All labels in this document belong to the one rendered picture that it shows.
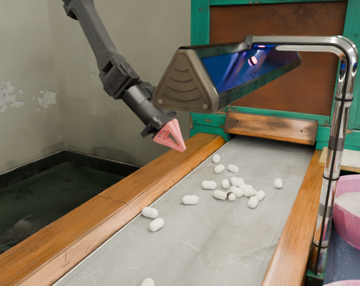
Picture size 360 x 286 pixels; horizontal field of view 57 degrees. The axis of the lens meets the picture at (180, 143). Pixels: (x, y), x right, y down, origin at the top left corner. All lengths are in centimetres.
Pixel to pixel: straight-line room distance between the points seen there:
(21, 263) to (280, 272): 42
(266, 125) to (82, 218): 67
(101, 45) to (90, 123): 195
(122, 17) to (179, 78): 212
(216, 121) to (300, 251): 70
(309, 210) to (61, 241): 50
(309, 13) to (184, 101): 80
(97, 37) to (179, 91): 61
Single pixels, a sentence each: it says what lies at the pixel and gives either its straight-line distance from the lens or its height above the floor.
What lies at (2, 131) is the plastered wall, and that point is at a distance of 277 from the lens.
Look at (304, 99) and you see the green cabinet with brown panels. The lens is 115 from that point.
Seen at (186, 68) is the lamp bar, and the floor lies 109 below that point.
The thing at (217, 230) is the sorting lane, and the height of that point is 74.
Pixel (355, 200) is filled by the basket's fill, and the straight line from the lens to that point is 92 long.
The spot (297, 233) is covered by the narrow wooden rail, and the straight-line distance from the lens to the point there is 69.
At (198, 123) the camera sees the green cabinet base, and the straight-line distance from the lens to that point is 126.
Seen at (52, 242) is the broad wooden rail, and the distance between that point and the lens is 67.
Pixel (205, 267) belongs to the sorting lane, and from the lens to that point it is 61.
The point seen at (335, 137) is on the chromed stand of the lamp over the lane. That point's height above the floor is 97.
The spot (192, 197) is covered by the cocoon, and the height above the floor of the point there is 76.
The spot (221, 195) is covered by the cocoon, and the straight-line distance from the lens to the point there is 81.
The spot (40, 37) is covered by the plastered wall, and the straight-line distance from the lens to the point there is 294.
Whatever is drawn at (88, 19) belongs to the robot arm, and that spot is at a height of 116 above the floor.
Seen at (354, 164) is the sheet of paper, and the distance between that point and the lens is 103.
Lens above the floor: 113
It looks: 19 degrees down
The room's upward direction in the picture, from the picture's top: straight up
